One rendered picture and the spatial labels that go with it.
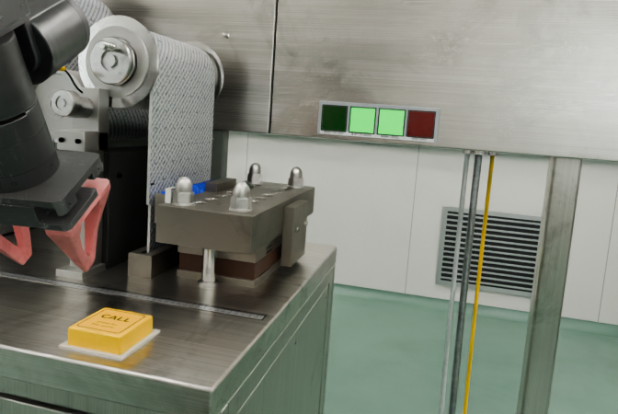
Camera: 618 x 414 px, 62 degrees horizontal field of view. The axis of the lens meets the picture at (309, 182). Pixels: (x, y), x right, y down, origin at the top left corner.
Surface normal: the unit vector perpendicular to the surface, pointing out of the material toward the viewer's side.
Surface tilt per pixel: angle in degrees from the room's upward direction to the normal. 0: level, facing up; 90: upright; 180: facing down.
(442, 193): 90
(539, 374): 90
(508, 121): 90
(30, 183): 109
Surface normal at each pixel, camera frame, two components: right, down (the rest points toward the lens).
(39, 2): 0.99, 0.08
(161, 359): 0.07, -0.99
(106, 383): -0.25, 0.11
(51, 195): 0.00, -0.81
